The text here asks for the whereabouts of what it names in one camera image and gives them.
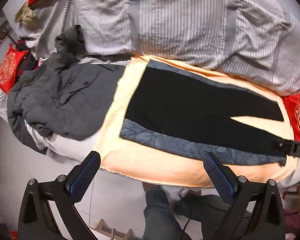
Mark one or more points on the black pants with grey pattern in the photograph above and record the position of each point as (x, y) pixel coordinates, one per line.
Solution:
(190, 105)

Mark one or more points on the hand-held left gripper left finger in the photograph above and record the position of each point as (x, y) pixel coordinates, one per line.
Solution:
(83, 177)

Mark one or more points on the person's leg in jeans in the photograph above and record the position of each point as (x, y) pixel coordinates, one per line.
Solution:
(160, 212)

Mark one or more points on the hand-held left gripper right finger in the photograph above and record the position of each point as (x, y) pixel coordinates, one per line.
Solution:
(220, 177)

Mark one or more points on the dark grey padded jacket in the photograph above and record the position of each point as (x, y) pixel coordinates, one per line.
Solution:
(65, 92)

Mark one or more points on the dark shoe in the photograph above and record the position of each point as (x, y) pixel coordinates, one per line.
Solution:
(200, 205)

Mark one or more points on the wooden stool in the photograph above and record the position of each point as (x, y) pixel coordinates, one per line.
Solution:
(107, 230)

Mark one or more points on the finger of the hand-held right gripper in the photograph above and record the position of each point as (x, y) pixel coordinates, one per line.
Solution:
(282, 145)

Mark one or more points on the yellow tassel fringe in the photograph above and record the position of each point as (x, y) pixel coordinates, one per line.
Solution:
(25, 15)

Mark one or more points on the grey striped quilt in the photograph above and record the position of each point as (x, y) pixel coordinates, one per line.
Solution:
(177, 17)

